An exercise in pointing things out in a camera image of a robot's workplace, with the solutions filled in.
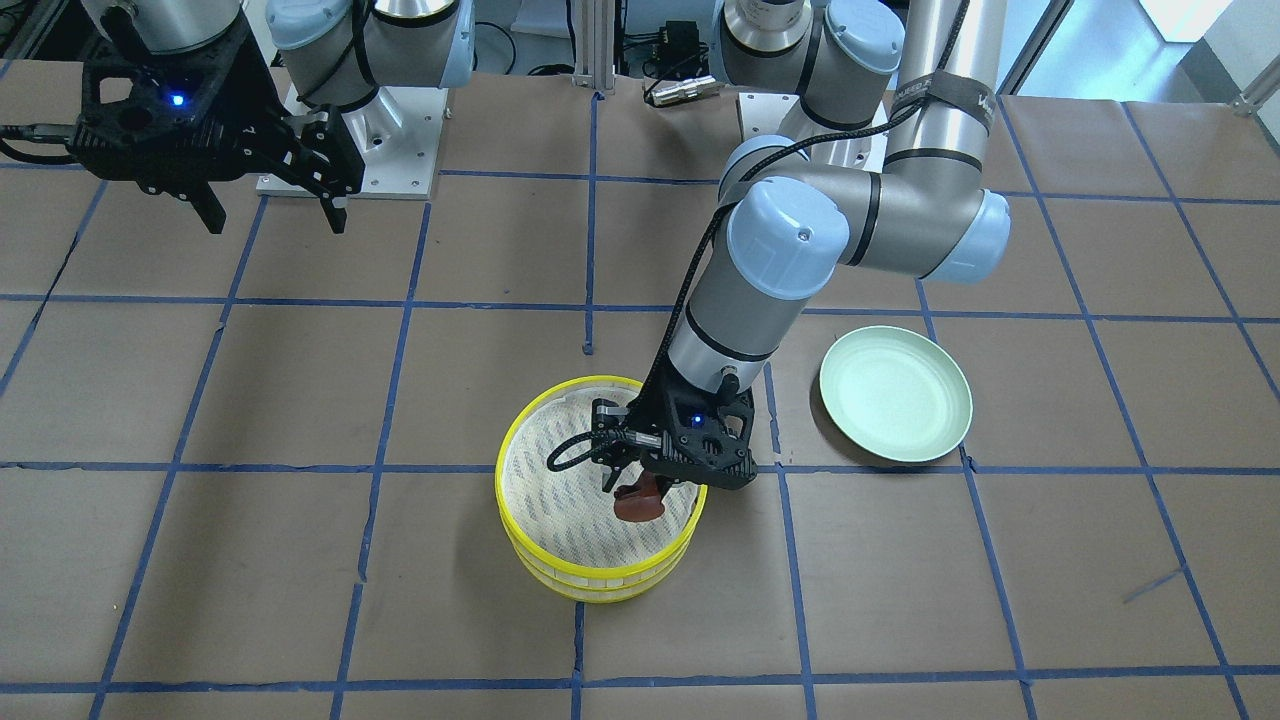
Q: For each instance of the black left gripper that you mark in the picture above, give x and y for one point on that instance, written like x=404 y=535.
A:
x=663 y=412

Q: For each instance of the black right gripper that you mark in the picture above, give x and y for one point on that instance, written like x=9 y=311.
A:
x=257 y=112

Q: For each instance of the brown bun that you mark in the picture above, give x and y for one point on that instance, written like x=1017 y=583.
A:
x=630 y=506

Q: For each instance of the yellow top steamer layer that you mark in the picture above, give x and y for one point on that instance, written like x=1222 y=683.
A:
x=564 y=517

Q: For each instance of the yellow steamer layer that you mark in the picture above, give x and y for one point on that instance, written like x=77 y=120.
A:
x=564 y=517
x=615 y=586

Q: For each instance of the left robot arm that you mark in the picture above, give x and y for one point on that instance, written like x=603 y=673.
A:
x=878 y=165

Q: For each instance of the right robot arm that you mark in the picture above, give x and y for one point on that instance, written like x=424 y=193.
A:
x=327 y=46

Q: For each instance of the yellow bottom steamer layer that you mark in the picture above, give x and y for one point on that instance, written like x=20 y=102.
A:
x=615 y=586

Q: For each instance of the light green plate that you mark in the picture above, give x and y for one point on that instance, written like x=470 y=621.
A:
x=896 y=393

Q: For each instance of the silver cylindrical connector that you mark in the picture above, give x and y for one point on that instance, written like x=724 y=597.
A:
x=681 y=92

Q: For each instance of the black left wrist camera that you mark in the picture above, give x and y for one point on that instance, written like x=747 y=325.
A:
x=702 y=441

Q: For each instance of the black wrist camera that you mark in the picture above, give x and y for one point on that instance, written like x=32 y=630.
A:
x=702 y=441
x=167 y=126

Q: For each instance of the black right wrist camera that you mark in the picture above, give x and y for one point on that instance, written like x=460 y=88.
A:
x=167 y=126

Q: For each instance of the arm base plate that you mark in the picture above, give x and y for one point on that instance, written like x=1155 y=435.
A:
x=778 y=114
x=398 y=132

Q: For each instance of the aluminium frame post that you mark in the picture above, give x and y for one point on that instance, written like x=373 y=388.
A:
x=594 y=33

